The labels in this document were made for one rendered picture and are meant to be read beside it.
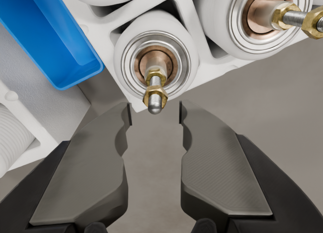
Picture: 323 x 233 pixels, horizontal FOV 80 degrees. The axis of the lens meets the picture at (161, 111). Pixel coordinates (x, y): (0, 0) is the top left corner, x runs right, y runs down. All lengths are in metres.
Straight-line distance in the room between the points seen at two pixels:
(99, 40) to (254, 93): 0.41
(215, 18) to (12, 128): 0.34
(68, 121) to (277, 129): 0.56
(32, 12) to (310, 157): 0.85
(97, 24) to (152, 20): 0.10
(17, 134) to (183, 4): 0.33
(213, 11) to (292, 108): 0.47
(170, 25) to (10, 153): 0.31
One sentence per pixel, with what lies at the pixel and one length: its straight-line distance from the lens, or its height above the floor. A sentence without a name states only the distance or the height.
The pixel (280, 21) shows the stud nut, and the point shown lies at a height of 0.29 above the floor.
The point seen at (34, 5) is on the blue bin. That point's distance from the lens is 0.51.
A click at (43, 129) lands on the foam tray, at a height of 0.18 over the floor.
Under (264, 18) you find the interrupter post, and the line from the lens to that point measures 0.21.
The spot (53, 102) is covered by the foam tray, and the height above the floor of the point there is 0.12.
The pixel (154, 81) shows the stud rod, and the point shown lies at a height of 0.30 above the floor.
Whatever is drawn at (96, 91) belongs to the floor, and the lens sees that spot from 0.53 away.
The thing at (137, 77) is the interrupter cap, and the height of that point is 0.25.
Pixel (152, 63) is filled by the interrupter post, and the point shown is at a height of 0.27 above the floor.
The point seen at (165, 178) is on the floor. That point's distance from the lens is 0.71.
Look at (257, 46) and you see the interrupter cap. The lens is 0.23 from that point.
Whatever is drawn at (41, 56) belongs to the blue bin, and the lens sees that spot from 0.43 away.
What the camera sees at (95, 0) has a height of 0.25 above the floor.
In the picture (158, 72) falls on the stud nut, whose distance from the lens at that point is 0.18.
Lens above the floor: 0.46
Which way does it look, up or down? 59 degrees down
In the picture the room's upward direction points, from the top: 178 degrees clockwise
